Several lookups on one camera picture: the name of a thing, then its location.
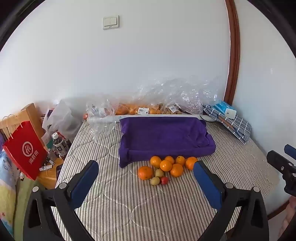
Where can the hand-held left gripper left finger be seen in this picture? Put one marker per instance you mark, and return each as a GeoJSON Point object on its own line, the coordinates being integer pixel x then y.
{"type": "Point", "coordinates": [83, 185]}

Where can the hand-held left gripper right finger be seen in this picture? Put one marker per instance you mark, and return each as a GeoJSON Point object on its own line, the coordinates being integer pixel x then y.
{"type": "Point", "coordinates": [208, 185]}

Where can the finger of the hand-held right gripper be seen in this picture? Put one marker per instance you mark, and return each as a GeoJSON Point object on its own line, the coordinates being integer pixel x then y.
{"type": "Point", "coordinates": [290, 149]}
{"type": "Point", "coordinates": [277, 160]}

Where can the mandarin orange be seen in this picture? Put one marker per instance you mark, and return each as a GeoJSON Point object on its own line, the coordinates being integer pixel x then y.
{"type": "Point", "coordinates": [165, 165]}
{"type": "Point", "coordinates": [180, 160]}
{"type": "Point", "coordinates": [155, 161]}
{"type": "Point", "coordinates": [176, 170]}
{"type": "Point", "coordinates": [145, 172]}
{"type": "Point", "coordinates": [169, 158]}
{"type": "Point", "coordinates": [191, 163]}

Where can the small red fruit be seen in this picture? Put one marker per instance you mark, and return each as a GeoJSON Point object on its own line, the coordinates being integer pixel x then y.
{"type": "Point", "coordinates": [164, 180]}

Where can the small yellow-green fruit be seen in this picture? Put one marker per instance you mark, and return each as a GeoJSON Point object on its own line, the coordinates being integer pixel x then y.
{"type": "Point", "coordinates": [155, 181]}
{"type": "Point", "coordinates": [159, 172]}

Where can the purple towel-lined tray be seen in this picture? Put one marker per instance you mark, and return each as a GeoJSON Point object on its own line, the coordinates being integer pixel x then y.
{"type": "Point", "coordinates": [161, 136]}

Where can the clear bag of brown fruits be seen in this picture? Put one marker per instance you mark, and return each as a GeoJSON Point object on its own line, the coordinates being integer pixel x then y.
{"type": "Point", "coordinates": [172, 109]}

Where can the black phone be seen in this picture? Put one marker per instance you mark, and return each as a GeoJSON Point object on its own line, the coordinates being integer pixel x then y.
{"type": "Point", "coordinates": [59, 171]}

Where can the wooden bedside table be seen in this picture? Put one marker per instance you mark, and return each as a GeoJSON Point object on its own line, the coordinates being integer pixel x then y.
{"type": "Point", "coordinates": [49, 179]}

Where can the clear plastic bottle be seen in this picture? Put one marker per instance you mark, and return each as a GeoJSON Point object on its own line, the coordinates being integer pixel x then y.
{"type": "Point", "coordinates": [57, 146]}

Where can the grey checked cloth bag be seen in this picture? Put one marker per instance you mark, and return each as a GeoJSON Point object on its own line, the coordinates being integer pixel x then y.
{"type": "Point", "coordinates": [239, 129]}

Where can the striped grey blanket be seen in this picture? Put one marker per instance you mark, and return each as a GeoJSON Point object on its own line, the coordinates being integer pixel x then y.
{"type": "Point", "coordinates": [129, 208]}

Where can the small white box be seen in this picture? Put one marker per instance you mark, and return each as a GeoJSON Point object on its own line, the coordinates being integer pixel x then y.
{"type": "Point", "coordinates": [231, 113]}

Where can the white plastic bag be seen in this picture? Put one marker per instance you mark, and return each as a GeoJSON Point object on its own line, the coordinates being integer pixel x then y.
{"type": "Point", "coordinates": [62, 120]}

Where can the red paper bag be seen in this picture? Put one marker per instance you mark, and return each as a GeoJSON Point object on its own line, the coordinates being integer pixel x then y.
{"type": "Point", "coordinates": [23, 150]}

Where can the colourful printed cloth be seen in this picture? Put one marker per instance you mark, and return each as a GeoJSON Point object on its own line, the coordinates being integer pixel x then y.
{"type": "Point", "coordinates": [7, 185]}

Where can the blue tissue pack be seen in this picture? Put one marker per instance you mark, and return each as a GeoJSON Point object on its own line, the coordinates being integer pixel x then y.
{"type": "Point", "coordinates": [222, 106]}

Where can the small crumpled clear plastic bag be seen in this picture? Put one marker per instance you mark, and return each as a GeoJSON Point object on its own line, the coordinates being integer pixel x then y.
{"type": "Point", "coordinates": [101, 109]}

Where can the clear bag of oranges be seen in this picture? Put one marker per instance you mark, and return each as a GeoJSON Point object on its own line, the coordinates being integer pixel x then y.
{"type": "Point", "coordinates": [131, 109]}

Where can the wooden chair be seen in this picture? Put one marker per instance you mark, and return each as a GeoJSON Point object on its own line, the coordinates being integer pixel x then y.
{"type": "Point", "coordinates": [30, 111]}

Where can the large crumpled clear plastic bag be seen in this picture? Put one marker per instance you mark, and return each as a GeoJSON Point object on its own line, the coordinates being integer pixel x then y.
{"type": "Point", "coordinates": [182, 92]}

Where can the brown wooden door frame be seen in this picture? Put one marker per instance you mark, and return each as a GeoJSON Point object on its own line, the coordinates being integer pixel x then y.
{"type": "Point", "coordinates": [233, 58]}

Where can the white light switch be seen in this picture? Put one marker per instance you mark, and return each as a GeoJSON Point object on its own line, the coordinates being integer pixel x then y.
{"type": "Point", "coordinates": [110, 22]}

